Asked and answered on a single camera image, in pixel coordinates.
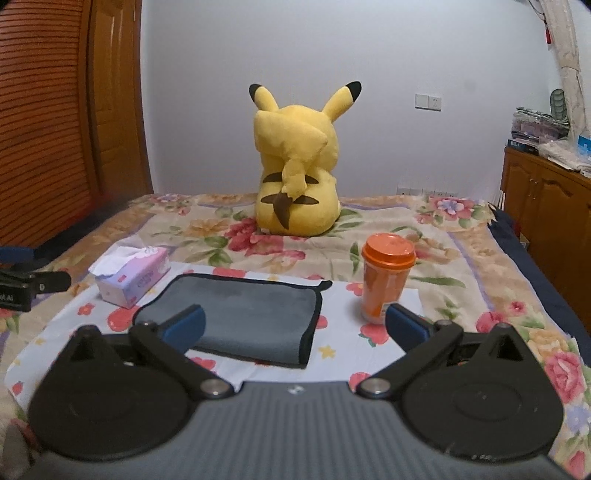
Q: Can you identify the purple and grey towel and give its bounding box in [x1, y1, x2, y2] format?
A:
[133, 274, 332, 368]

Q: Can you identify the wooden sideboard cabinet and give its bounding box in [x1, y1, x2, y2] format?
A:
[501, 147, 590, 328]

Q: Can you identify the yellow Pikachu plush toy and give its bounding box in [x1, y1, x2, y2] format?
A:
[249, 81, 362, 237]

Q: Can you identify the white strawberry print sheet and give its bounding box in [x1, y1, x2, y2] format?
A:
[2, 281, 404, 409]

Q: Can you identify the wooden slatted wardrobe door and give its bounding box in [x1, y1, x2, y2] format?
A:
[1, 0, 152, 247]

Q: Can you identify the stack of folded fabrics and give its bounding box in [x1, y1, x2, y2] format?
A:
[511, 107, 570, 144]

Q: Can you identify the floral bed quilt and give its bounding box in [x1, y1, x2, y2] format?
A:
[1, 194, 590, 479]

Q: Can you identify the tissue box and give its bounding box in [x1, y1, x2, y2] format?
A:
[89, 245, 170, 309]

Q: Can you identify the floral curtain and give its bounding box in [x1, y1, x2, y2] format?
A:
[540, 0, 589, 142]

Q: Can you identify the white wall switch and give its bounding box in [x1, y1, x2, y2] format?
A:
[415, 94, 442, 111]

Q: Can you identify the orange plastic cup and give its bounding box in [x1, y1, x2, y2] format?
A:
[361, 233, 417, 324]

